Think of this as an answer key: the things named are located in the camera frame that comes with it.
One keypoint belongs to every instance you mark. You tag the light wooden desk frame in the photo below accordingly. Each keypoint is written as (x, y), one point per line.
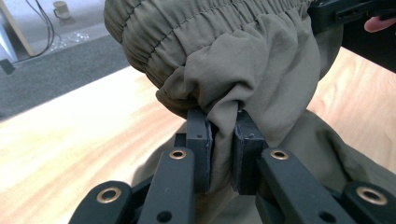
(18, 31)

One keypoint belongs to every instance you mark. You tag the olive green shorts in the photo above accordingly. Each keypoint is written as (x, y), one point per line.
(236, 68)

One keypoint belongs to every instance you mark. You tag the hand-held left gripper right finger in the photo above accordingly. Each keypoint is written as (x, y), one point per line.
(246, 155)

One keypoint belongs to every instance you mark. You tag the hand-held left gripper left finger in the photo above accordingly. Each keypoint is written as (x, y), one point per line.
(199, 146)

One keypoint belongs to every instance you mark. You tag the clear plastic wrapper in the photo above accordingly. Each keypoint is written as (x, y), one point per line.
(73, 38)

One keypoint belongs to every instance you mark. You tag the beige mug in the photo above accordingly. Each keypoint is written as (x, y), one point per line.
(61, 10)

